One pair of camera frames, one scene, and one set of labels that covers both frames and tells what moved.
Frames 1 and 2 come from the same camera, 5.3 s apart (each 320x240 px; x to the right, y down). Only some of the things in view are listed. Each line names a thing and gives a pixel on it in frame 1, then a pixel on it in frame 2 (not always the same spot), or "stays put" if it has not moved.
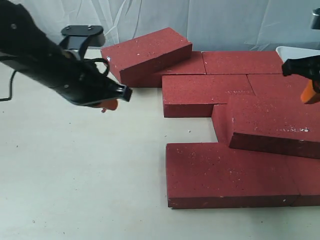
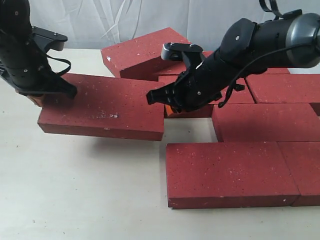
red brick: x=132 y=60 stays put
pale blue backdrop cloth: x=211 y=25 stays put
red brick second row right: x=277 y=89 stays put
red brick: x=280 y=124 to x=105 y=106
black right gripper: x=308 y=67 to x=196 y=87
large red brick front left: x=212 y=175 stays put
